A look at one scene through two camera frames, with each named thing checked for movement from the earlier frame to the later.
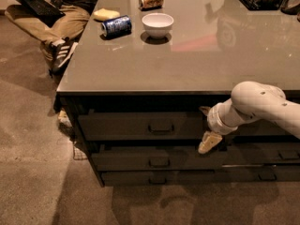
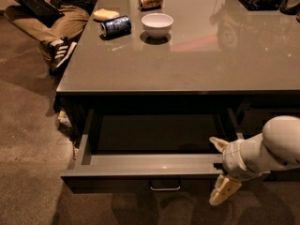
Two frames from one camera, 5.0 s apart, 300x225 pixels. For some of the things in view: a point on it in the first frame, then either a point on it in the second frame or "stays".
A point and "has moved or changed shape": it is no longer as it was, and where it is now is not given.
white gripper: [216, 120] to [234, 158]
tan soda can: [151, 2] stays
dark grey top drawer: [141, 126] has moved or changed shape
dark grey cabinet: [153, 59] stays
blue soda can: [117, 26] stays
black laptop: [34, 3] stays
